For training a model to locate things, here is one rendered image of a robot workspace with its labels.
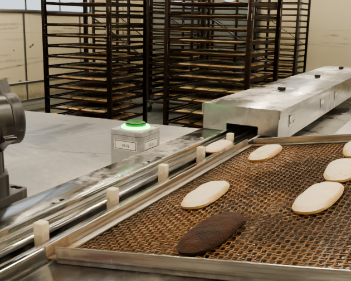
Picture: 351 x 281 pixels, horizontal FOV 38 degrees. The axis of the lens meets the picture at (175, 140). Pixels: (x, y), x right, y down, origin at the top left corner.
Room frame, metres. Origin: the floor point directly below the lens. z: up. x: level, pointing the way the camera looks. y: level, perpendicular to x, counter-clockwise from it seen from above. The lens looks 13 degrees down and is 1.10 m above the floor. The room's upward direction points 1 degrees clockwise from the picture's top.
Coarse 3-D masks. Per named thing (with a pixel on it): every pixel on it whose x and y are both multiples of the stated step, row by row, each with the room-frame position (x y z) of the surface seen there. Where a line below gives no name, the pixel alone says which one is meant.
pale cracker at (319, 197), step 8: (320, 184) 0.51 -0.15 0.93; (328, 184) 0.50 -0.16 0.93; (336, 184) 0.50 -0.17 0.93; (304, 192) 0.49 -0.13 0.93; (312, 192) 0.48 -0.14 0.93; (320, 192) 0.47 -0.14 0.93; (328, 192) 0.48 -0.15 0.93; (336, 192) 0.48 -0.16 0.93; (296, 200) 0.47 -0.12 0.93; (304, 200) 0.46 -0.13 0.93; (312, 200) 0.46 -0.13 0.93; (320, 200) 0.46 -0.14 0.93; (328, 200) 0.46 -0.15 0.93; (336, 200) 0.47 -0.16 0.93; (296, 208) 0.45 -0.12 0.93; (304, 208) 0.45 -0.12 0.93; (312, 208) 0.44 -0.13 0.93; (320, 208) 0.45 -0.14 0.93
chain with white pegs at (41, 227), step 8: (232, 136) 1.03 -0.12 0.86; (200, 152) 0.90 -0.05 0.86; (200, 160) 0.90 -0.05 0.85; (160, 168) 0.78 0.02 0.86; (168, 168) 0.79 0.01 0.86; (160, 176) 0.78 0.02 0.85; (112, 192) 0.65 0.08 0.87; (112, 200) 0.65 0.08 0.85; (40, 224) 0.53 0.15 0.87; (48, 224) 0.54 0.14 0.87; (40, 232) 0.53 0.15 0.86; (48, 232) 0.54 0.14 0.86; (40, 240) 0.53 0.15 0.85
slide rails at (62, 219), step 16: (176, 160) 0.88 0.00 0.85; (192, 160) 0.90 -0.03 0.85; (144, 176) 0.78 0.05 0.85; (128, 192) 0.71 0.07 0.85; (80, 208) 0.63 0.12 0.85; (96, 208) 0.64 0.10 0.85; (64, 224) 0.58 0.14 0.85; (80, 224) 0.58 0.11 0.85; (16, 240) 0.53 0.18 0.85; (32, 240) 0.54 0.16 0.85; (48, 240) 0.53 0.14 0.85; (0, 256) 0.49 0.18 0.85; (16, 256) 0.49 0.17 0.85
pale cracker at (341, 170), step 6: (330, 162) 0.61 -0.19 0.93; (336, 162) 0.60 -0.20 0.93; (342, 162) 0.59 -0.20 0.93; (348, 162) 0.59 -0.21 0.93; (330, 168) 0.57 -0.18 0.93; (336, 168) 0.57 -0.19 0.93; (342, 168) 0.56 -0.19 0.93; (348, 168) 0.56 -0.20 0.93; (324, 174) 0.57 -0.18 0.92; (330, 174) 0.56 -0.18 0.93; (336, 174) 0.55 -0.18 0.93; (342, 174) 0.55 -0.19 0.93; (348, 174) 0.55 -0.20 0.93; (330, 180) 0.55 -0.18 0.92; (336, 180) 0.54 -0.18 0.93; (342, 180) 0.54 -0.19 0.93; (348, 180) 0.54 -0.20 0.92
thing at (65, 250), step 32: (224, 160) 0.74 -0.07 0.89; (320, 160) 0.67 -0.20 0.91; (160, 192) 0.58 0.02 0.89; (256, 192) 0.55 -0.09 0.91; (288, 192) 0.53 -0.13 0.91; (96, 224) 0.47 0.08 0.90; (128, 224) 0.48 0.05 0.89; (160, 224) 0.47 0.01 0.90; (192, 224) 0.46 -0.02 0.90; (256, 224) 0.44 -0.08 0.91; (288, 224) 0.42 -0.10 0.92; (320, 224) 0.42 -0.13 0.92; (64, 256) 0.40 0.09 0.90; (96, 256) 0.38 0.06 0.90; (128, 256) 0.37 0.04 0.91; (160, 256) 0.35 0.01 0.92; (224, 256) 0.37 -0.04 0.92; (256, 256) 0.36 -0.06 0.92; (288, 256) 0.35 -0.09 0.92; (320, 256) 0.35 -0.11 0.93
